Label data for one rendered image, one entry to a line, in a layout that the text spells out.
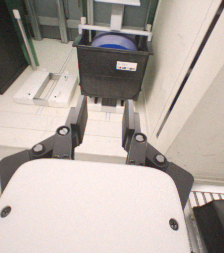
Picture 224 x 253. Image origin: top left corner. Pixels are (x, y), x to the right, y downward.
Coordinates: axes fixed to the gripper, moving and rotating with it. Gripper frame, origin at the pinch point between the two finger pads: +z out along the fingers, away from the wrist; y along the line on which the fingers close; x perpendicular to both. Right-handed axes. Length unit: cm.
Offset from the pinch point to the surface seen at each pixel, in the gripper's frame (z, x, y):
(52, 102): 34.2, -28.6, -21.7
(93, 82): 34.9, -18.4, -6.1
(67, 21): 104, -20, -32
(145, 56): 34.7, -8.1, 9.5
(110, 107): 34.7, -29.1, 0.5
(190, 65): 18.5, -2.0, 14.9
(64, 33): 99, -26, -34
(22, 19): 65, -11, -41
